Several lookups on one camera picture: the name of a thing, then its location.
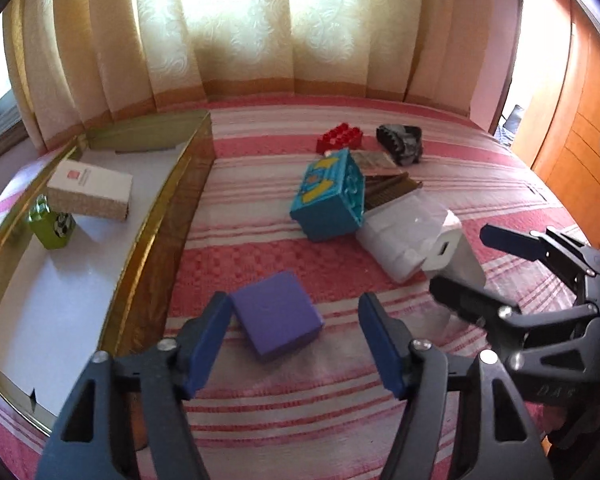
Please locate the wooden wardrobe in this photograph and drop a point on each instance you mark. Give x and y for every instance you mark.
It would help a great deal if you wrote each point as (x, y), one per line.
(580, 110)

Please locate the white plastic packet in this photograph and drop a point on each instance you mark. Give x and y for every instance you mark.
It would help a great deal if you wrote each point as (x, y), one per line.
(400, 240)

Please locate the brown comb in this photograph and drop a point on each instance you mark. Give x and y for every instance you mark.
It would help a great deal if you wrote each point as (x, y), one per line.
(387, 192)

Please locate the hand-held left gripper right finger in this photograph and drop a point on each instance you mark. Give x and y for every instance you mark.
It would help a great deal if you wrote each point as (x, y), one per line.
(386, 347)

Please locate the white cardboard box red label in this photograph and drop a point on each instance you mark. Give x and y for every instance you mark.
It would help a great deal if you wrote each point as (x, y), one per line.
(87, 190)

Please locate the copper framed picture box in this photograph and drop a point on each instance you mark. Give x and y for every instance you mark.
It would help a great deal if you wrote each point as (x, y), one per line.
(377, 162)

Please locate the gold tin box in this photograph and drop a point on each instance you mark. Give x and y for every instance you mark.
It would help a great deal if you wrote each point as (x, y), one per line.
(150, 280)

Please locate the red toy block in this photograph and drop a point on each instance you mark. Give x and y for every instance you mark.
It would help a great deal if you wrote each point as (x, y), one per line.
(340, 137)

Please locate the purple box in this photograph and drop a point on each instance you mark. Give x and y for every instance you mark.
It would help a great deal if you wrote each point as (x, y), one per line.
(275, 312)

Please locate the cream patterned curtain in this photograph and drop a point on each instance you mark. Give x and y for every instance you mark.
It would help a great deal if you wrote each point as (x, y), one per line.
(260, 25)

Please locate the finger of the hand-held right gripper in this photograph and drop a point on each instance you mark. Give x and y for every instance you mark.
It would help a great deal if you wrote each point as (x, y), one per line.
(460, 297)
(505, 240)

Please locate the green toy block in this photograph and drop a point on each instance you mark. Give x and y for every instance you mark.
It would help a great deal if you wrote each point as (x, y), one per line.
(47, 227)

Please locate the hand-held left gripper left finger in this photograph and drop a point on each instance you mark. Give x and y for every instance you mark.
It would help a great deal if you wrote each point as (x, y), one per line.
(209, 347)

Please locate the dark grey crumpled object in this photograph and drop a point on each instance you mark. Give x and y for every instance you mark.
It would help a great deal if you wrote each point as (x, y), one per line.
(400, 145)

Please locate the pink striped bedspread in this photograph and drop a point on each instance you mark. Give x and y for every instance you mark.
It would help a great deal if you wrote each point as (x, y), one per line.
(290, 410)

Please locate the blue toy block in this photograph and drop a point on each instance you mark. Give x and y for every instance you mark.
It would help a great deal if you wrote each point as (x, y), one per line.
(325, 195)

